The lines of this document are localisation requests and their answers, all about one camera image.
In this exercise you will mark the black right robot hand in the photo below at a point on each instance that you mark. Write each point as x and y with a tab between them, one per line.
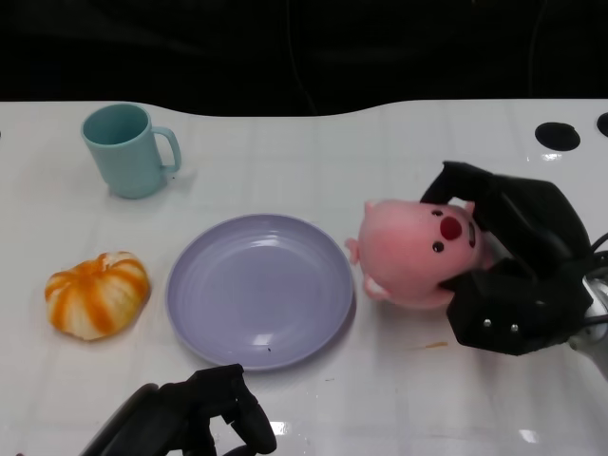
532	223

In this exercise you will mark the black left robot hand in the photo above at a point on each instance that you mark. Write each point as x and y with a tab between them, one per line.
161	418

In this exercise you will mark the pink plush beaver doll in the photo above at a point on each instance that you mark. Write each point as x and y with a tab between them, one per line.
404	252

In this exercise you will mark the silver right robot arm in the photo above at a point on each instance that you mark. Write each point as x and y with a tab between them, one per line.
599	304

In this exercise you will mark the lavender round plate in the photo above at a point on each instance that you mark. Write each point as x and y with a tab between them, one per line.
259	290

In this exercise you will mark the orange white striped pumpkin toy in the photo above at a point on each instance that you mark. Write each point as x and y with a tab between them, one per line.
95	294

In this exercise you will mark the teal plastic mug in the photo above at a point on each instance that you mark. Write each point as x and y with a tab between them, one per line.
126	157

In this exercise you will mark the black backdrop curtain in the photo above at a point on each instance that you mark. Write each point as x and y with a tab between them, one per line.
190	47

